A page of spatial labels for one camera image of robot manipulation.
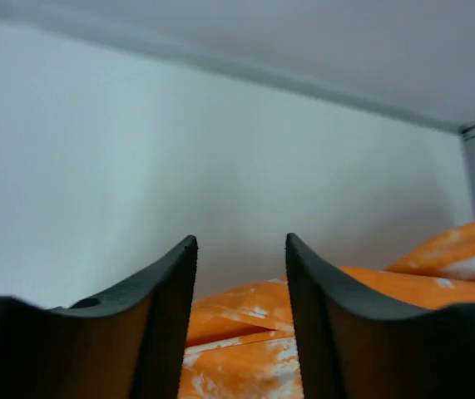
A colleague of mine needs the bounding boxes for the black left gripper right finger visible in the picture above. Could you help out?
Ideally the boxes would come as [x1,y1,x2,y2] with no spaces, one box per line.
[285,234,475,398]

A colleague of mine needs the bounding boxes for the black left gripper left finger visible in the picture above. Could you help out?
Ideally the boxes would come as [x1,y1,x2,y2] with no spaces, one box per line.
[0,236,198,398]

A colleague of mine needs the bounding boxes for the orange white tie-dye trousers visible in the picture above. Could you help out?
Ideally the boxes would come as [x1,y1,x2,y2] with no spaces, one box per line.
[178,222,475,398]

